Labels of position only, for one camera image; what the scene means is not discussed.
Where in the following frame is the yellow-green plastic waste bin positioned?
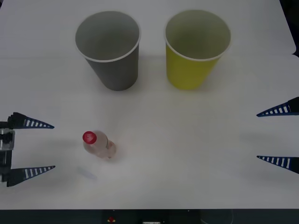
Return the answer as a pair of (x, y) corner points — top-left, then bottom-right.
(164, 9), (232, 91)

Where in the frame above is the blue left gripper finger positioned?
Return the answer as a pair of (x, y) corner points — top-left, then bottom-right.
(6, 165), (56, 188)
(7, 112), (55, 130)

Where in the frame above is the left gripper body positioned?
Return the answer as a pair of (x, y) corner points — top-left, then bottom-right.
(0, 120), (15, 184)

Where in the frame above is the clear plastic bottle red cap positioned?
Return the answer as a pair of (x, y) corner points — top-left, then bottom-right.
(82, 130), (117, 160)

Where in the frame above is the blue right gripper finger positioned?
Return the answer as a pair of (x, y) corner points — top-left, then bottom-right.
(256, 155), (299, 175)
(256, 96), (299, 118)

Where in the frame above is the grey plastic waste bin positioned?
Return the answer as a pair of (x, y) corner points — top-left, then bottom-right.
(75, 10), (142, 91)

